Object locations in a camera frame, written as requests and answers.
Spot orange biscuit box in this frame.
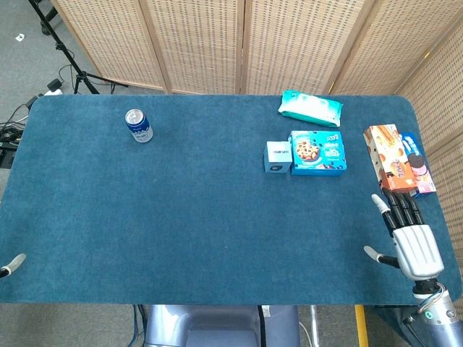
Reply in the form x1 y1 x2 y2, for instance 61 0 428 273
363 124 420 197

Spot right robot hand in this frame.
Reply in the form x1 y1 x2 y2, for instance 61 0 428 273
363 192 445 281

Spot small blue box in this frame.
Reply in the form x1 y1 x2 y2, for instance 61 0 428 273
263 140 293 174

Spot blue table mat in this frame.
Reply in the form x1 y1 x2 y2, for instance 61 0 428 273
0 94 463 305

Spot black floor cables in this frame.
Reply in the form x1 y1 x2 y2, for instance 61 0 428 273
0 94 41 169

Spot blue drink can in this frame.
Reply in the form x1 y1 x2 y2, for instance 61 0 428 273
124 108 154 144

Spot teal wet wipes pack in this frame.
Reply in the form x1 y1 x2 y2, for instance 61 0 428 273
277 90 344 128

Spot black tripod stand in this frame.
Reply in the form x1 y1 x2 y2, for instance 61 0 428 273
27 0 128 95

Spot yellow floor tape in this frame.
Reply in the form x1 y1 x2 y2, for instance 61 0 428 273
354 304 370 347

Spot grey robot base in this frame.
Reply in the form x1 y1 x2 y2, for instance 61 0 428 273
143 304 301 347

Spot blue pink sandwich cookie box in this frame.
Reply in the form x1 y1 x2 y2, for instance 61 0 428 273
399 131 437 199

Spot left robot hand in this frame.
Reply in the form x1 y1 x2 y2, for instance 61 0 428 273
0 253 27 278

